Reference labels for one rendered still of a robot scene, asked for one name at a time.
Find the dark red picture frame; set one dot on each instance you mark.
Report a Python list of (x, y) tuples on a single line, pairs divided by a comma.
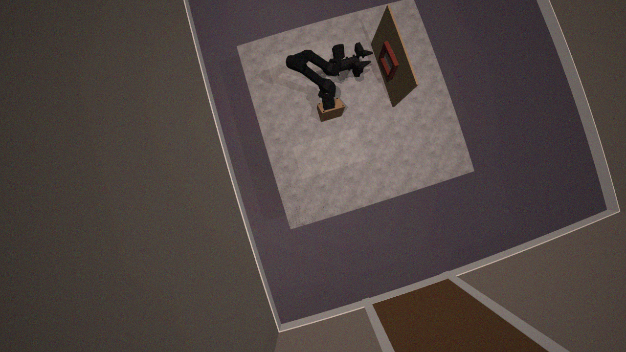
[(388, 60)]

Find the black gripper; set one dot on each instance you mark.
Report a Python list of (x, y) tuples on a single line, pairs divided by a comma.
[(359, 52)]

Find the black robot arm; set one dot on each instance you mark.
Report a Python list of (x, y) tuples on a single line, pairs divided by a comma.
[(298, 62)]

